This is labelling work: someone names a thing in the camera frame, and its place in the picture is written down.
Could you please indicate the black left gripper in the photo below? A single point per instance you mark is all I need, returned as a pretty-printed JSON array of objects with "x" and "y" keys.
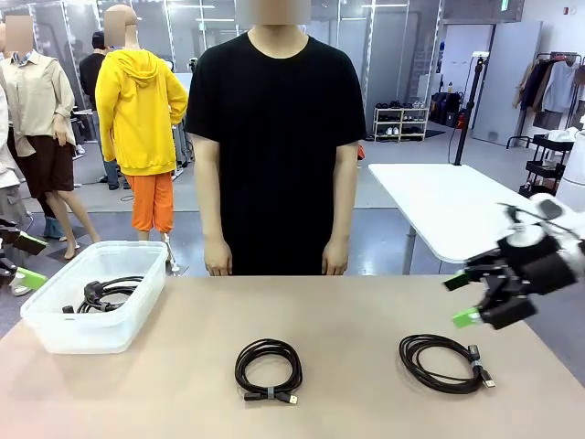
[{"x": 5, "y": 274}]

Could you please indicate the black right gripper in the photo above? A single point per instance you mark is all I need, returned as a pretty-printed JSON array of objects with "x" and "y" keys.
[{"x": 544, "y": 265}]

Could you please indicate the person's right forearm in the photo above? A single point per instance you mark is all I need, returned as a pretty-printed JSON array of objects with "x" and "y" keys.
[{"x": 212, "y": 210}]

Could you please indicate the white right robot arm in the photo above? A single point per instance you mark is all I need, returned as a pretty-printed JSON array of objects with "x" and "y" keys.
[{"x": 577, "y": 174}]

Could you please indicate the person's left hand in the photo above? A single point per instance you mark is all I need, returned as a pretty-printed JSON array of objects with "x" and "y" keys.
[{"x": 336, "y": 258}]

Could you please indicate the person's right hand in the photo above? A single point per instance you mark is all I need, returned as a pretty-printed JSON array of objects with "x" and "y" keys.
[{"x": 218, "y": 258}]

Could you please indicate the person in beige clothes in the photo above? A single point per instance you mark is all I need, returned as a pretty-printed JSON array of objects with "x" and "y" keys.
[{"x": 9, "y": 183}]

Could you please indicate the clear plastic storage bin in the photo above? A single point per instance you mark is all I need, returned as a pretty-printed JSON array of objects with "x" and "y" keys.
[{"x": 91, "y": 331}]

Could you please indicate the white side table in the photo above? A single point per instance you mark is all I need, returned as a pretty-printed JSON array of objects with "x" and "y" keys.
[{"x": 448, "y": 206}]

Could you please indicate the black utility cart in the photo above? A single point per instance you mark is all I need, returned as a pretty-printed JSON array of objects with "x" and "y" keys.
[{"x": 546, "y": 164}]

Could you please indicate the mannequin in beige shirt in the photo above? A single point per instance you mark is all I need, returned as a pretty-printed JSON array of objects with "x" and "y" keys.
[{"x": 36, "y": 100}]

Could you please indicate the mannequin in yellow hoodie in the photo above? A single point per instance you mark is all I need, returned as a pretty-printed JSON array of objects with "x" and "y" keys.
[{"x": 137, "y": 114}]

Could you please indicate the dark bags pile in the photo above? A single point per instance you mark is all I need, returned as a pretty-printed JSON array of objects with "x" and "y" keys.
[{"x": 443, "y": 107}]

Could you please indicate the black pole stand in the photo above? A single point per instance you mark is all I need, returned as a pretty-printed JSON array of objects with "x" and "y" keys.
[{"x": 471, "y": 100}]

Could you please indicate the wooden shoe rack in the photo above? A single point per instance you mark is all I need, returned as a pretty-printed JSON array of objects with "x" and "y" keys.
[{"x": 402, "y": 121}]

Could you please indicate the background person in black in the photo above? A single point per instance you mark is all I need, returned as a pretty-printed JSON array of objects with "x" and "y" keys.
[{"x": 91, "y": 68}]

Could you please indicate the grey partition panel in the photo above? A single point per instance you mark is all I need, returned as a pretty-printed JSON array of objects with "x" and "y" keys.
[{"x": 507, "y": 82}]

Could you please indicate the clothes rack with garments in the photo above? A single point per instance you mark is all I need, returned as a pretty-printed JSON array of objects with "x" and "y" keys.
[{"x": 553, "y": 87}]

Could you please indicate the person in black T-shirt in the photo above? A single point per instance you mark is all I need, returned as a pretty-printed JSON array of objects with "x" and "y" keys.
[{"x": 274, "y": 137}]

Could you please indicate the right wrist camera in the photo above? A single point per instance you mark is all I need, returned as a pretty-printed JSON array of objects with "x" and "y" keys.
[{"x": 530, "y": 228}]

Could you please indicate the black camera tripod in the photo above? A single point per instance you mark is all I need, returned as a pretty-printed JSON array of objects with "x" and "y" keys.
[{"x": 194, "y": 66}]

